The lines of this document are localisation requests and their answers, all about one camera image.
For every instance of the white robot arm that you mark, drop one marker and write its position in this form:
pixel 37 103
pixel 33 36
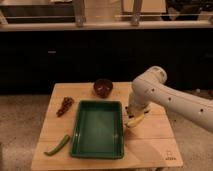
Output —
pixel 150 87

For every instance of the dark purple bowl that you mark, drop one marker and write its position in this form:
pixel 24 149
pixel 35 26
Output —
pixel 103 87

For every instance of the brown grape bunch toy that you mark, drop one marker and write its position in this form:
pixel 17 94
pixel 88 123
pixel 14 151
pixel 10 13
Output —
pixel 65 105

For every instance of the yellow banana toy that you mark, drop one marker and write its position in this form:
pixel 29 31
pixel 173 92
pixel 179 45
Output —
pixel 134 121

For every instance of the green plastic tray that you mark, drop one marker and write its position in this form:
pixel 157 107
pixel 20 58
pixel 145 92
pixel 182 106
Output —
pixel 98 130

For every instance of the wooden folding table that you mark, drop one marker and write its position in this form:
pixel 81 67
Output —
pixel 151 144

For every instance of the metal railing frame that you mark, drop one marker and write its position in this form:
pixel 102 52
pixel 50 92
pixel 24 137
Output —
pixel 44 15

